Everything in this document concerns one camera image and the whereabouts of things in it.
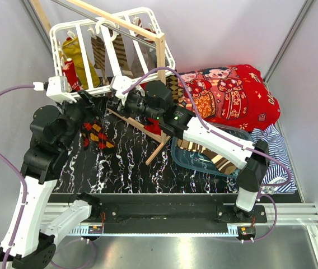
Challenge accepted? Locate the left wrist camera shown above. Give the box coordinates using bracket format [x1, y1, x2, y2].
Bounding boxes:
[45, 76, 77, 104]

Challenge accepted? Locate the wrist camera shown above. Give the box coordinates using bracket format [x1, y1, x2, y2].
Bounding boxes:
[110, 75, 132, 106]
[45, 76, 77, 104]

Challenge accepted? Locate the clear plastic basket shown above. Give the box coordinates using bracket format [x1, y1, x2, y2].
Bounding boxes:
[171, 137, 240, 178]

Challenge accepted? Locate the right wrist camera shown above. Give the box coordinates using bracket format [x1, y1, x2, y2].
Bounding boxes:
[110, 75, 132, 106]

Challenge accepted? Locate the red cartoon print blanket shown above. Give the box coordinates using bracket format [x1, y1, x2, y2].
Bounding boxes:
[176, 64, 280, 132]

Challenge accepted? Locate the wooden drying rack frame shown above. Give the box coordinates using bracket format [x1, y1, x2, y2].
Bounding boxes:
[30, 0, 174, 166]

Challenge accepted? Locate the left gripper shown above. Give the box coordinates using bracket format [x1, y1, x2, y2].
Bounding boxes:
[57, 88, 110, 149]

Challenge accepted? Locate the yellow sock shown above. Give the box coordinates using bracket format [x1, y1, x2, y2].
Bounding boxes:
[62, 37, 100, 90]

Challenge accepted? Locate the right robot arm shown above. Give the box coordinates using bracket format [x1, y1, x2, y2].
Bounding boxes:
[107, 76, 269, 222]

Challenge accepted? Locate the white plastic clip hanger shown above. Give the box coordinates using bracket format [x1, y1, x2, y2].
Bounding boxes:
[47, 7, 176, 101]

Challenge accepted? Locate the brown argyle sock hanging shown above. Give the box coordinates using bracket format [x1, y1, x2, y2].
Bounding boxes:
[166, 75, 184, 103]

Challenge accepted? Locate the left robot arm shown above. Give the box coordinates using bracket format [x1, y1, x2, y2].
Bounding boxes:
[0, 90, 107, 268]

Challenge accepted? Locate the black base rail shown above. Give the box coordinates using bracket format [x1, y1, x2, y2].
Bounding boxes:
[43, 194, 270, 239]

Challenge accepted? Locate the blue striped shirt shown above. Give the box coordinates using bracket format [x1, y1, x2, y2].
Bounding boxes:
[251, 124, 297, 194]

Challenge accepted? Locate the red patterned sock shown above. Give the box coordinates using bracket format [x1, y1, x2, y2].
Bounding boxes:
[62, 58, 81, 92]

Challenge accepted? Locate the grey sock hanging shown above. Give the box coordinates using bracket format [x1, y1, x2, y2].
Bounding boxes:
[130, 43, 157, 78]

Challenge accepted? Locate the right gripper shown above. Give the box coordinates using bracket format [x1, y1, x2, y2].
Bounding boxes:
[107, 92, 161, 122]

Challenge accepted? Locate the metal rack rod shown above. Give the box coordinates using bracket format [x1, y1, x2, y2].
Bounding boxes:
[49, 0, 157, 45]

